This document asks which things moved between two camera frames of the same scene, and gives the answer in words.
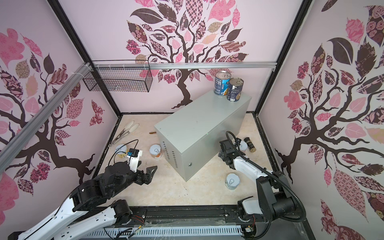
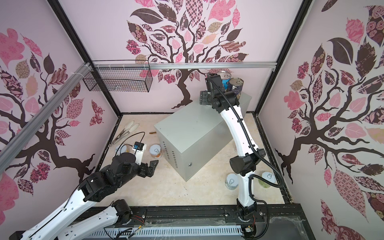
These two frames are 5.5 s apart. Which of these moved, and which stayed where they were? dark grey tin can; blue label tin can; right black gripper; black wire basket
Moved: right black gripper
Stayed: blue label tin can; dark grey tin can; black wire basket
